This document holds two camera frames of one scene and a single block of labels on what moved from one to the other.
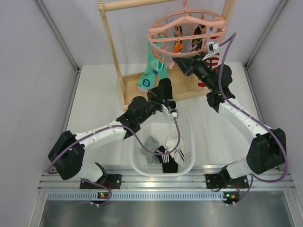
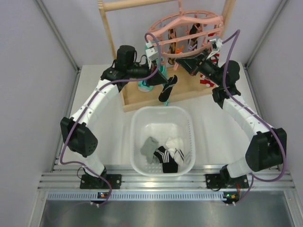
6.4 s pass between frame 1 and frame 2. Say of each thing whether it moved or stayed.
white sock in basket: stayed
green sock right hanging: stayed
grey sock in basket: stayed
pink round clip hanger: moved
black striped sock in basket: stayed
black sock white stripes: moved
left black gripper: moved
